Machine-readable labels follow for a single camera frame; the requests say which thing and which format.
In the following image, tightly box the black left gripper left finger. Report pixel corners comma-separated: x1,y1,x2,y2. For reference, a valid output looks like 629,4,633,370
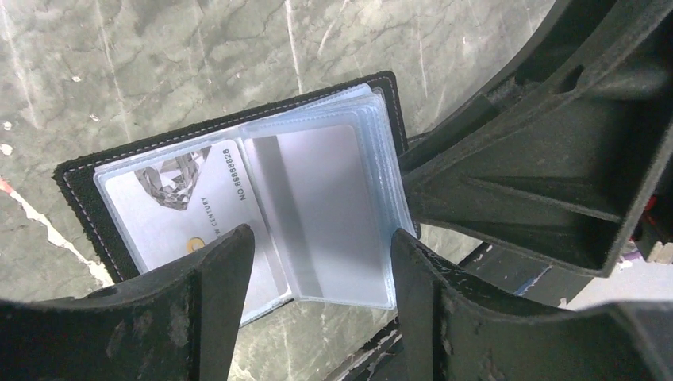
1,225,255,380

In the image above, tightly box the white VIP card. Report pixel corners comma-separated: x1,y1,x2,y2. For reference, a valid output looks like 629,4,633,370
94,139,289,325

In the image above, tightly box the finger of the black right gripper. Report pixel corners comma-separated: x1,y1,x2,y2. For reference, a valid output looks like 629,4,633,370
399,1,615,168
402,21,672,277

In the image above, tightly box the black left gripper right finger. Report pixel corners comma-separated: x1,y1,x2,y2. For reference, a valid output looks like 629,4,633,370
391,229,672,380

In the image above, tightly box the black leather card holder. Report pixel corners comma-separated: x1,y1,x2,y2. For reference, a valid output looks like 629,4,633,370
53,71,414,325

